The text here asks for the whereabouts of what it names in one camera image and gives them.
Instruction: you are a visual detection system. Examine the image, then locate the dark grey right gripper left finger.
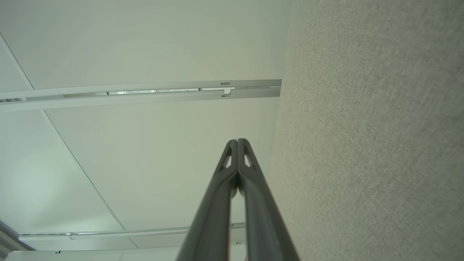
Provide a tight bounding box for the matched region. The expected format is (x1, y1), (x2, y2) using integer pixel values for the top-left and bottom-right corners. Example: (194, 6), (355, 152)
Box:
(177, 140), (239, 261)

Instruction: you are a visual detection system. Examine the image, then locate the long white ceiling rail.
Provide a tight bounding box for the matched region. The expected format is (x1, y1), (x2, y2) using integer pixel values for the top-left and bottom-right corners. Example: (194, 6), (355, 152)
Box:
(0, 79), (282, 112)

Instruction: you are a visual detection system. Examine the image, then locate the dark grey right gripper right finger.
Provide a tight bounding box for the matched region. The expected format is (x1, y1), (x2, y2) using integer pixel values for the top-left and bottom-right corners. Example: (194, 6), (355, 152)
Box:
(238, 139), (299, 261)

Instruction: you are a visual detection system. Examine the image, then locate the thin white ceiling rail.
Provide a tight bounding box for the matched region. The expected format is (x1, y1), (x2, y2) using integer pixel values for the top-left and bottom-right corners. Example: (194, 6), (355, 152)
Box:
(18, 223), (247, 241)

